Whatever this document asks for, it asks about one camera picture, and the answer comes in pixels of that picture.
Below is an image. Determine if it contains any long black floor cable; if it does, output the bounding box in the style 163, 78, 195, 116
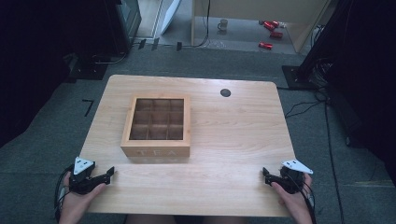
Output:
323, 92, 346, 224

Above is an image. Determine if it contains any hand-held gripper cable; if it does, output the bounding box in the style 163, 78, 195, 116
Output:
289, 174, 318, 224
53, 165, 75, 222

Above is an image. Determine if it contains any black stand with base plate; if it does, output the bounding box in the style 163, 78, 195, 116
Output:
281, 0, 354, 91

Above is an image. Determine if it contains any grey mug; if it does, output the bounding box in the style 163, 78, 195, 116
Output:
217, 18, 229, 33

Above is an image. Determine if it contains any person's right hand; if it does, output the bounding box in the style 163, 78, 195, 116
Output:
270, 173, 314, 224

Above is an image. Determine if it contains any wooden compartment tea box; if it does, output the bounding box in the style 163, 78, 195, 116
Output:
120, 94, 191, 159

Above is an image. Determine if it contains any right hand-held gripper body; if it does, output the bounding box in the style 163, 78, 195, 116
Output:
278, 159, 314, 195

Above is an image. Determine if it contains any black angled floor tape mark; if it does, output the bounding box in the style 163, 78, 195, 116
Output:
81, 99, 94, 118

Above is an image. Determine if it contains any dark cabinet with screen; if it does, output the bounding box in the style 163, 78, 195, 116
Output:
104, 0, 143, 57

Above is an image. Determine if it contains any person's left hand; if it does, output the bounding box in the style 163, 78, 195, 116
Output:
58, 171, 107, 224

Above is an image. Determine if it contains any right hand-held gripper cable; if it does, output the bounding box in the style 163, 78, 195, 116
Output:
289, 174, 318, 224

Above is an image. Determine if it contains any left hand-held gripper cable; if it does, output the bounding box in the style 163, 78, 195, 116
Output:
53, 165, 75, 222

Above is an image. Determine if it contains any black hanging cable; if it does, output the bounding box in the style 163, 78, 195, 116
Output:
181, 0, 212, 49

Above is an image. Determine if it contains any red tool on floor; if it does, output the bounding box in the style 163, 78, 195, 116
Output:
259, 20, 280, 32

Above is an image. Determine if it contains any black cable by cabinet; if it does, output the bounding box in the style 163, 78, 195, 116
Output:
92, 43, 141, 65

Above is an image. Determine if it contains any dark curtain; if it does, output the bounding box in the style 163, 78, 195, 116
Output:
326, 0, 396, 188
0, 0, 108, 148

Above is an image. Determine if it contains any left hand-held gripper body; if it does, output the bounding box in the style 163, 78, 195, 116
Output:
68, 156, 97, 196

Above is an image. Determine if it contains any white board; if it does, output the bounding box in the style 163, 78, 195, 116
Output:
160, 0, 183, 35

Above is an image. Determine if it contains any black flat base plate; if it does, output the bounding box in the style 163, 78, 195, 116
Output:
64, 53, 109, 84

